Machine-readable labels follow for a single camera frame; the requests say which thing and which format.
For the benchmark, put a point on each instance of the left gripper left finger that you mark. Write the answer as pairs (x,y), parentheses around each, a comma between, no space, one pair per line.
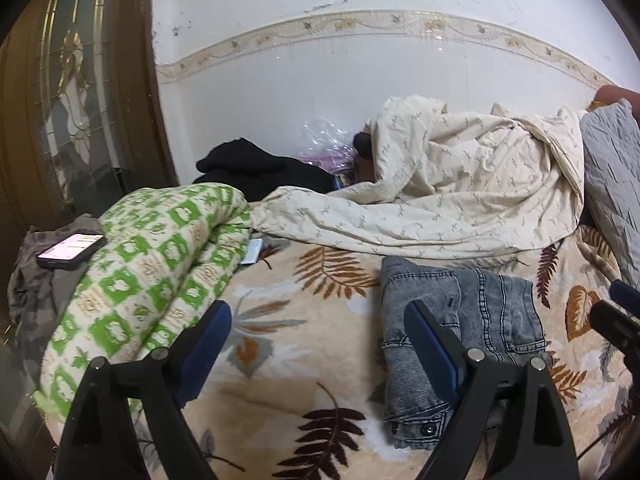
(99,441)

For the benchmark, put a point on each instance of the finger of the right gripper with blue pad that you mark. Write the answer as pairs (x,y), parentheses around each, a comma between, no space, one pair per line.
(616,319)

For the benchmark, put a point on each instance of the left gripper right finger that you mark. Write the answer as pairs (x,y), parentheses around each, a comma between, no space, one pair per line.
(534,439)

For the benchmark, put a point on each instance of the grey-blue denim pants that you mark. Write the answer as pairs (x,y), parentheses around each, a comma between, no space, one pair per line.
(492,312)

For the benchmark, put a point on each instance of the grey camouflage garment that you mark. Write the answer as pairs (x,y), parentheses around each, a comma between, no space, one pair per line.
(38,297)

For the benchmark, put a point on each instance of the grey quilted pillow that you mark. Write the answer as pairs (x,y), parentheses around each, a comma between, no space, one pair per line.
(611,144)

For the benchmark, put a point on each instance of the smartphone with lit screen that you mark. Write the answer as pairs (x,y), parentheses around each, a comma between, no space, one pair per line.
(69,253)

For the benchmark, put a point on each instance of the green and white quilt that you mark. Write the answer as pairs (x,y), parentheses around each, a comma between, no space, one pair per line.
(169,254)

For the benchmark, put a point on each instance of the leaf-pattern fleece blanket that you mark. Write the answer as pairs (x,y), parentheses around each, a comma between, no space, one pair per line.
(303,372)

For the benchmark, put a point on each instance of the cream patterned duvet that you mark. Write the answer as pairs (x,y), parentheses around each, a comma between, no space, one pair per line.
(446,186)

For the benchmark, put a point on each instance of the brown wooden headboard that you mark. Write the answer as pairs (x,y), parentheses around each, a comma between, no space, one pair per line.
(610,94)

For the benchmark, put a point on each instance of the black garment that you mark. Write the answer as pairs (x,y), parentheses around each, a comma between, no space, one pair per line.
(257,173)

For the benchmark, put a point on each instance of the brown wooden door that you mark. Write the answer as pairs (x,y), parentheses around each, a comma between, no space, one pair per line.
(81,124)

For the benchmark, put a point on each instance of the purple plastic bag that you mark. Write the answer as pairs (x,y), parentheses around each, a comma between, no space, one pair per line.
(324,145)

